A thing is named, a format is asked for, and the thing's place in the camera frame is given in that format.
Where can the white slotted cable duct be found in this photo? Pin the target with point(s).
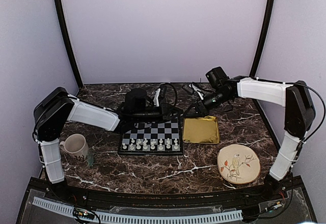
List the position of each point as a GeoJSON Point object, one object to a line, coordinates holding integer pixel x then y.
{"type": "Point", "coordinates": [140, 215]}

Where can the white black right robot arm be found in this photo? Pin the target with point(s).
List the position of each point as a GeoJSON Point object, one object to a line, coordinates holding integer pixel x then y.
{"type": "Point", "coordinates": [294, 97]}

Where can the left black frame post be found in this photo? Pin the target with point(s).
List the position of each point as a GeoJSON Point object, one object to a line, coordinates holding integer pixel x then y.
{"type": "Point", "coordinates": [67, 42]}

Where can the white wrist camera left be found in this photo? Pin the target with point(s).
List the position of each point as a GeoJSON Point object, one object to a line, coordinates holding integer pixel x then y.
{"type": "Point", "coordinates": [159, 95]}

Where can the right black frame post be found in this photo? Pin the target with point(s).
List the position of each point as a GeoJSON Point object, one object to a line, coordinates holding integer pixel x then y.
{"type": "Point", "coordinates": [262, 37]}

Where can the black grey chess board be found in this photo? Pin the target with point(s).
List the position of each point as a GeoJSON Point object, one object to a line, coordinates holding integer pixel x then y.
{"type": "Point", "coordinates": [171, 129]}

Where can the white chess piece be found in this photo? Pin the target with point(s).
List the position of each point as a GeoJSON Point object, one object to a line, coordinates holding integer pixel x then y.
{"type": "Point", "coordinates": [160, 146]}

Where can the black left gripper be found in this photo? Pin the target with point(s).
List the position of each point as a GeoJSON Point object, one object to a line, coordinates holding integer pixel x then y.
{"type": "Point", "coordinates": [165, 114]}

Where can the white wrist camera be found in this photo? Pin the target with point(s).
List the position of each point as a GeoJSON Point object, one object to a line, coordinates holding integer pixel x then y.
{"type": "Point", "coordinates": [191, 89]}
{"type": "Point", "coordinates": [159, 95]}

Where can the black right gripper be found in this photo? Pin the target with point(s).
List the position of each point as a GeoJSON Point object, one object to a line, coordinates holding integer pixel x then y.
{"type": "Point", "coordinates": [201, 109]}

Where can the black frame post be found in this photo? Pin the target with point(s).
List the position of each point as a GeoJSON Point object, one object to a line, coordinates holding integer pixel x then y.
{"type": "Point", "coordinates": [67, 42]}
{"type": "Point", "coordinates": [262, 37]}

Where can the gold metal tray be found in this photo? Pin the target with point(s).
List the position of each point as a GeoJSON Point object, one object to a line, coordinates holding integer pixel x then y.
{"type": "Point", "coordinates": [203, 130]}

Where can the beige bird painted plate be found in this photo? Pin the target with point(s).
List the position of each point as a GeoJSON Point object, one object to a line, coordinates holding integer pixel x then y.
{"type": "Point", "coordinates": [238, 164]}

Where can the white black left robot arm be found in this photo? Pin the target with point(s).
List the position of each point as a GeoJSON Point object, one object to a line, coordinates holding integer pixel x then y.
{"type": "Point", "coordinates": [60, 107]}

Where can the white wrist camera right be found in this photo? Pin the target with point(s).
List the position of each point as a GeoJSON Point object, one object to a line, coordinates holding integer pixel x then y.
{"type": "Point", "coordinates": [191, 89]}

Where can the beige ceramic mug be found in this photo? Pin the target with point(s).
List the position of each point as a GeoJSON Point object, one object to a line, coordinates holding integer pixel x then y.
{"type": "Point", "coordinates": [77, 147]}

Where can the white chess bishop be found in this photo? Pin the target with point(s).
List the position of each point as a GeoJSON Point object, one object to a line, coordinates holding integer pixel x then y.
{"type": "Point", "coordinates": [137, 146]}
{"type": "Point", "coordinates": [145, 146]}

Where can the white chess queen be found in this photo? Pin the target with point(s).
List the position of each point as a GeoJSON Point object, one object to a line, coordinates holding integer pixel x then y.
{"type": "Point", "coordinates": [152, 146]}

